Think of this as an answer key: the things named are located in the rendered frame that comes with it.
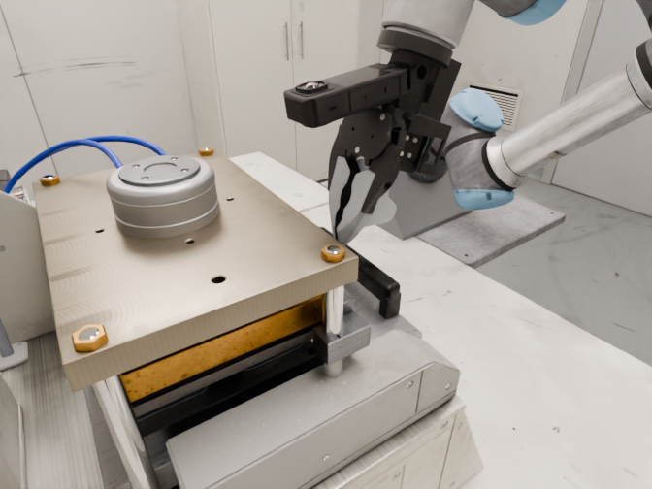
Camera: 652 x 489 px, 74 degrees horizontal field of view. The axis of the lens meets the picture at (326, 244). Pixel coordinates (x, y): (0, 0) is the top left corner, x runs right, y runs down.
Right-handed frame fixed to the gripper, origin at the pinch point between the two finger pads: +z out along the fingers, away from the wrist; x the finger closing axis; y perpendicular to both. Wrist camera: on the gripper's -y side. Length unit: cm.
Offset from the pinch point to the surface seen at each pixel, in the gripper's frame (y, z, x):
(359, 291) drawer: 4.1, 6.1, -2.0
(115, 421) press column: -23.2, 6.8, -13.2
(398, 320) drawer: 4.5, 6.0, -8.2
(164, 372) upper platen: -19.8, 6.4, -10.2
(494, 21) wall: 263, -96, 202
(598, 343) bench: 52, 12, -13
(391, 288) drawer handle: 2.7, 2.6, -7.3
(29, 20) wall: -17, -3, 241
